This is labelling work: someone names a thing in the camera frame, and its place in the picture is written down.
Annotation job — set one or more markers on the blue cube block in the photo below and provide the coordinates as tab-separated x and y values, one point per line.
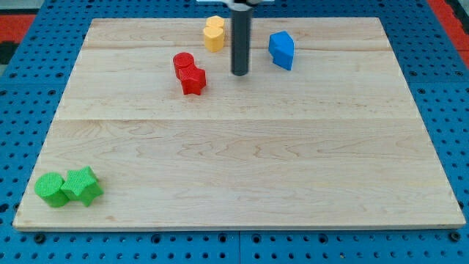
281	42

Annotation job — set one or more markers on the red star block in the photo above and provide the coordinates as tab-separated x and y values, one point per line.
193	80

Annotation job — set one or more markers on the red cylinder block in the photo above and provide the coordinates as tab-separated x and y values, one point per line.
181	61

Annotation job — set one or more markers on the light wooden board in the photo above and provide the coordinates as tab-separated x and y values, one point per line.
335	143

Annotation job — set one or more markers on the yellow hexagon block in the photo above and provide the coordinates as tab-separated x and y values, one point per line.
215	22

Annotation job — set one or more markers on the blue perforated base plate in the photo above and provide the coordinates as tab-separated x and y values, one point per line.
35	78

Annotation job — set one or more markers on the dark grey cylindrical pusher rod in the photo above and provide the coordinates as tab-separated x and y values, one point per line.
241	15

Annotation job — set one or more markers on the yellow heart block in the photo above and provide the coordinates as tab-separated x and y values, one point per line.
213	38

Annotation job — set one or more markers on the green star block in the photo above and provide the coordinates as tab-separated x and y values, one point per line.
82	185

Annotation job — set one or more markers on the green cylinder block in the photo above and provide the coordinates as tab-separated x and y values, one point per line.
48	187

